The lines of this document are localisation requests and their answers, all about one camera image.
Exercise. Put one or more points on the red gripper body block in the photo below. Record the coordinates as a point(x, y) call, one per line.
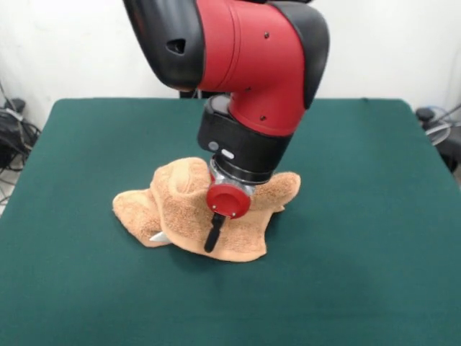
point(227, 201)

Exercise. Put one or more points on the grey pedestal leg foot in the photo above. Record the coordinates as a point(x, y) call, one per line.
point(426, 114)
point(15, 105)

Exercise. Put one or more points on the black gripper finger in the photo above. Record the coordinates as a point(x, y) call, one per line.
point(214, 232)

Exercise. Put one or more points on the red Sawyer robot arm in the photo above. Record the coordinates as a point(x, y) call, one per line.
point(252, 54)

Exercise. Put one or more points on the dark green table cloth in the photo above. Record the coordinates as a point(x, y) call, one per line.
point(108, 288)

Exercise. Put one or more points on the tan terry towel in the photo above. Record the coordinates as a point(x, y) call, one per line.
point(180, 216)

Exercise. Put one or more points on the black equipment stand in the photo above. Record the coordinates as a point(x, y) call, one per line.
point(453, 151)

